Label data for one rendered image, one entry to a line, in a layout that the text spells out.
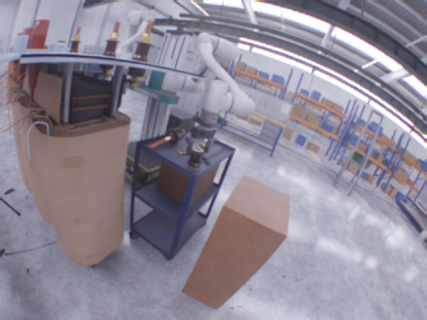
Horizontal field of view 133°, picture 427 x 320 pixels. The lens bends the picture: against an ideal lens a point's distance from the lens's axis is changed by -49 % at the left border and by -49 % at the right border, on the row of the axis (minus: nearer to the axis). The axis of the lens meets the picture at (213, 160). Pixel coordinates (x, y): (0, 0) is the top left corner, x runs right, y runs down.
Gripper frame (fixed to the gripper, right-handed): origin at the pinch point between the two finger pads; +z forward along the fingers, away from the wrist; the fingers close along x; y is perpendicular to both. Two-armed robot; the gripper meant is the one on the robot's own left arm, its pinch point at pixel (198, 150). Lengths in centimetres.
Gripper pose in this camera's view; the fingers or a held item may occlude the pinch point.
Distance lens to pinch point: 99.1
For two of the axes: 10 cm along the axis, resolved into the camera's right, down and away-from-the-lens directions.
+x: 6.6, -1.2, 7.4
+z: -3.0, 8.6, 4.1
